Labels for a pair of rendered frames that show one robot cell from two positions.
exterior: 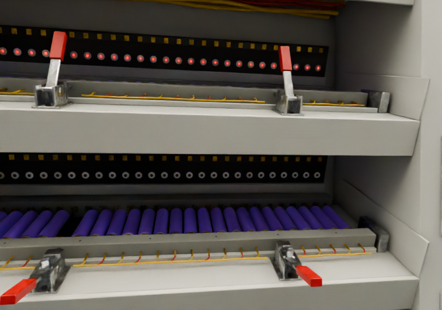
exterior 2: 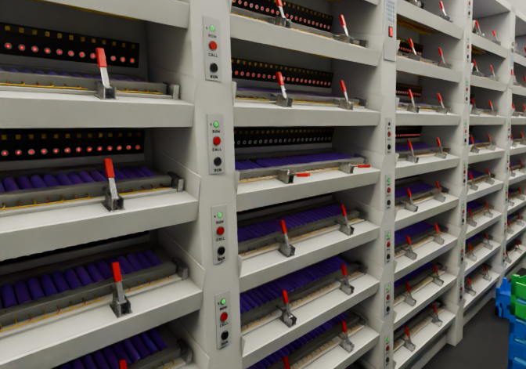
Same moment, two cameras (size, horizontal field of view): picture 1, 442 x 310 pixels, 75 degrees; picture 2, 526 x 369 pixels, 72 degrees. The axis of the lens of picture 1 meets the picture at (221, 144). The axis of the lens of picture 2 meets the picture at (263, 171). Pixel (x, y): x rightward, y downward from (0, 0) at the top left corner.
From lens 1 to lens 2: 0.85 m
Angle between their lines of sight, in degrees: 34
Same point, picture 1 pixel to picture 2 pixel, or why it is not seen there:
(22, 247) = (268, 170)
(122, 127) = (309, 115)
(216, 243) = (322, 164)
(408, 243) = (376, 159)
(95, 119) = (303, 112)
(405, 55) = (374, 85)
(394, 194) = (369, 142)
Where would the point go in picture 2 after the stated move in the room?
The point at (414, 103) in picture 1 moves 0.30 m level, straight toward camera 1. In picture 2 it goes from (379, 105) to (419, 95)
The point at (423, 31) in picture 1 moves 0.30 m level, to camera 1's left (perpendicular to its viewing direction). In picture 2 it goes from (381, 77) to (311, 70)
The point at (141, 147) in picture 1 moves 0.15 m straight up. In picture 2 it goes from (312, 123) to (311, 66)
